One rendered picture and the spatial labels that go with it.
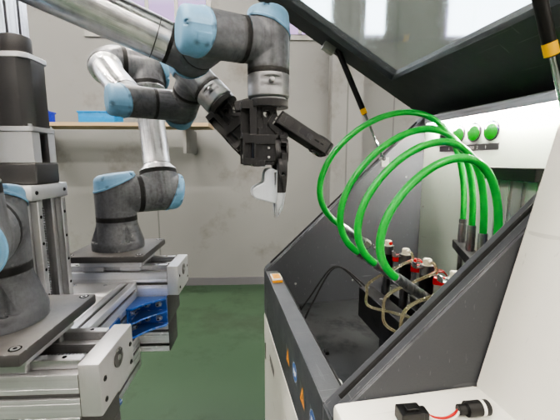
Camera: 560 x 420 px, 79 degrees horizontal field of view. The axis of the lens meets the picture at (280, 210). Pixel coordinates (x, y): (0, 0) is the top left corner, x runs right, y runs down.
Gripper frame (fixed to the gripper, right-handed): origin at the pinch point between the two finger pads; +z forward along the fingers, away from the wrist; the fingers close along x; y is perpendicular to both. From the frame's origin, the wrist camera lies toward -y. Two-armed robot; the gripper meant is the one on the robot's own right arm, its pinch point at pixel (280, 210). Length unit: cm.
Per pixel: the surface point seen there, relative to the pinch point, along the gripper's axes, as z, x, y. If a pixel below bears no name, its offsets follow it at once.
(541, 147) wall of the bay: -12, 0, -57
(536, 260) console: 3.7, 26.3, -29.8
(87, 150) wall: -19, -308, 138
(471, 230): 6.2, -3.3, -44.4
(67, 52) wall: -110, -309, 148
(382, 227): 1.5, 12.6, -14.7
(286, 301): 26.2, -18.0, -4.9
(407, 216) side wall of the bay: 10, -43, -52
